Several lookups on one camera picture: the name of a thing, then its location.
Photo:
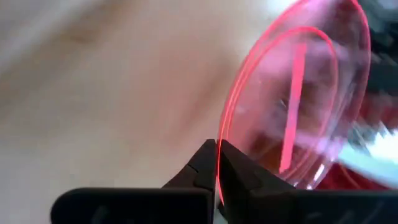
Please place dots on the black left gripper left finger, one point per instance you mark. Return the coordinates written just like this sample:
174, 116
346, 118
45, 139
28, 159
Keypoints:
140, 207

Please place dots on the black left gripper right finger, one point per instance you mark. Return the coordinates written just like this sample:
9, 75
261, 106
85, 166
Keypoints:
280, 208

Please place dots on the pink translucent plastic plate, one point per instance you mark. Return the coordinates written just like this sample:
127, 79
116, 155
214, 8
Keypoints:
267, 93

